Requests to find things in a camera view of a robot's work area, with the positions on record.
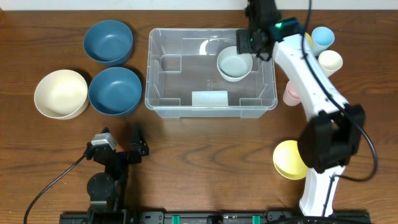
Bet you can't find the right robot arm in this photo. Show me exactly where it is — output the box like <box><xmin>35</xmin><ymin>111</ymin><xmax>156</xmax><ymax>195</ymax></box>
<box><xmin>236</xmin><ymin>18</ymin><xmax>365</xmax><ymax>217</ymax></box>

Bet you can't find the clear plastic storage container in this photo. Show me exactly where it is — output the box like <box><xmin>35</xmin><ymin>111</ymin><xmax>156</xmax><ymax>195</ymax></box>
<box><xmin>145</xmin><ymin>28</ymin><xmax>278</xmax><ymax>118</ymax></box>

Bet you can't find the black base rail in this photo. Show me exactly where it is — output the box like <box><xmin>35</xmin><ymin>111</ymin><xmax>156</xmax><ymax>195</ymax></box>
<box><xmin>59</xmin><ymin>210</ymin><xmax>371</xmax><ymax>224</ymax></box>

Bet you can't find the pink cup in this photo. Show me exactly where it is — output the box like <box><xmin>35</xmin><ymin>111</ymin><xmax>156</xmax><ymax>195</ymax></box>
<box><xmin>283</xmin><ymin>81</ymin><xmax>301</xmax><ymax>106</ymax></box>

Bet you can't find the far yellow cup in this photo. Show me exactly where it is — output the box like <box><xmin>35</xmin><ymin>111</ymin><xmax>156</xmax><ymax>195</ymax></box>
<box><xmin>305</xmin><ymin>32</ymin><xmax>312</xmax><ymax>47</ymax></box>

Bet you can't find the near blue bowl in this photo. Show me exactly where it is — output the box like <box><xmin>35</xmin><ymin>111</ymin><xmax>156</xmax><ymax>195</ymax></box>
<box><xmin>88</xmin><ymin>67</ymin><xmax>142</xmax><ymax>116</ymax></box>

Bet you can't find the small white bowl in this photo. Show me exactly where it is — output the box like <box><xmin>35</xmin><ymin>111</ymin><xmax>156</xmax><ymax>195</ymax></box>
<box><xmin>218</xmin><ymin>68</ymin><xmax>251</xmax><ymax>82</ymax></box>

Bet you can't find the large cream bowl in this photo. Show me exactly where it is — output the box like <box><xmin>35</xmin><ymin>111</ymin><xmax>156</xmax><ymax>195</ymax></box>
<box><xmin>34</xmin><ymin>70</ymin><xmax>89</xmax><ymax>119</ymax></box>

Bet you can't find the black cable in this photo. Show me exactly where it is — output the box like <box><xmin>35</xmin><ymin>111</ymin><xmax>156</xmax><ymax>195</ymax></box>
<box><xmin>300</xmin><ymin>0</ymin><xmax>379</xmax><ymax>218</ymax></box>
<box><xmin>23</xmin><ymin>154</ymin><xmax>88</xmax><ymax>224</ymax></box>

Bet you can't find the right black cable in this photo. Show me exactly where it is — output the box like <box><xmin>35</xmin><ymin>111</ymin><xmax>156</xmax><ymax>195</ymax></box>
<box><xmin>300</xmin><ymin>0</ymin><xmax>379</xmax><ymax>218</ymax></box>

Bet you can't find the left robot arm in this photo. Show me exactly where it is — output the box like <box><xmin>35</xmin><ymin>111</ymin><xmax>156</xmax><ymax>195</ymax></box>
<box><xmin>84</xmin><ymin>124</ymin><xmax>149</xmax><ymax>223</ymax></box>

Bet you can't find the small grey bowl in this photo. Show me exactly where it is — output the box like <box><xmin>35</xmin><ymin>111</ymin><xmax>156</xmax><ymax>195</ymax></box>
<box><xmin>216</xmin><ymin>46</ymin><xmax>253</xmax><ymax>71</ymax></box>

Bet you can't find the blue bowl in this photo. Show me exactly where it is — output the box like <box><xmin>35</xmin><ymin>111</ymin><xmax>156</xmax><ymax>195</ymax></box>
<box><xmin>88</xmin><ymin>67</ymin><xmax>142</xmax><ymax>116</ymax></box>
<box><xmin>83</xmin><ymin>20</ymin><xmax>134</xmax><ymax>67</ymax></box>

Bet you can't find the cream cup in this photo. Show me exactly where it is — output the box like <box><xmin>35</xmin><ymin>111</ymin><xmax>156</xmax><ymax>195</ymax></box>
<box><xmin>318</xmin><ymin>50</ymin><xmax>343</xmax><ymax>77</ymax></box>

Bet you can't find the left black cable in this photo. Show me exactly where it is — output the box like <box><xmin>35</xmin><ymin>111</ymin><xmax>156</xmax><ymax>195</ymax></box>
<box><xmin>23</xmin><ymin>154</ymin><xmax>88</xmax><ymax>224</ymax></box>

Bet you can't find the small yellow bowl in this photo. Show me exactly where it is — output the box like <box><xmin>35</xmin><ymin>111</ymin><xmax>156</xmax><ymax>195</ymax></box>
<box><xmin>273</xmin><ymin>140</ymin><xmax>307</xmax><ymax>180</ymax></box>

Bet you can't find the far blue bowl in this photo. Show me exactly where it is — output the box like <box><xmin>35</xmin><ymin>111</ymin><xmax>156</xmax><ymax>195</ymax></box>
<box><xmin>83</xmin><ymin>20</ymin><xmax>134</xmax><ymax>67</ymax></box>

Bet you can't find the light blue cup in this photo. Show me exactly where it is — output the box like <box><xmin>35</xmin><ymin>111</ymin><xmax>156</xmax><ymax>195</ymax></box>
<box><xmin>311</xmin><ymin>26</ymin><xmax>335</xmax><ymax>57</ymax></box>

